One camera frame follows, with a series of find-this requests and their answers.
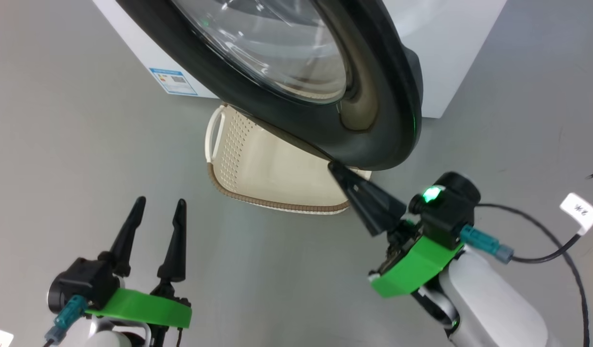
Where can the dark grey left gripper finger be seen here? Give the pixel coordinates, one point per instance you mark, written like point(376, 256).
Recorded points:
point(177, 250)
point(127, 236)

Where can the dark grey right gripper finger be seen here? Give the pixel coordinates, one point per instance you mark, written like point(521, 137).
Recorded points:
point(373, 207)

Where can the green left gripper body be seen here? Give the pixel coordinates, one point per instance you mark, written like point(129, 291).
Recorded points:
point(147, 308)

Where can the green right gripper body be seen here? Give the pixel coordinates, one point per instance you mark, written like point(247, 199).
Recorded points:
point(416, 267)

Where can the black round glass washer door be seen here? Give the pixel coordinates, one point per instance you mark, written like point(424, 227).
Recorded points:
point(373, 140)

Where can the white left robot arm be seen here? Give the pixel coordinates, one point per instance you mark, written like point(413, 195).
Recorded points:
point(108, 340)

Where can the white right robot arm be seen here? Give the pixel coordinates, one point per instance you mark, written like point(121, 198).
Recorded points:
point(489, 308)

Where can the white front-load washing machine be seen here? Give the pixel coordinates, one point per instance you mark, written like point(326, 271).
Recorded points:
point(450, 58)

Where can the cream perforated plastic laundry basket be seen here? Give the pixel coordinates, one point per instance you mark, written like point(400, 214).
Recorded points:
point(267, 168)

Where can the blue energy label sticker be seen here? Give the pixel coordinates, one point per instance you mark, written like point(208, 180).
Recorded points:
point(173, 82)

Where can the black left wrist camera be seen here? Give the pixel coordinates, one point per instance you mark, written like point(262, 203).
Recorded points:
point(82, 284)

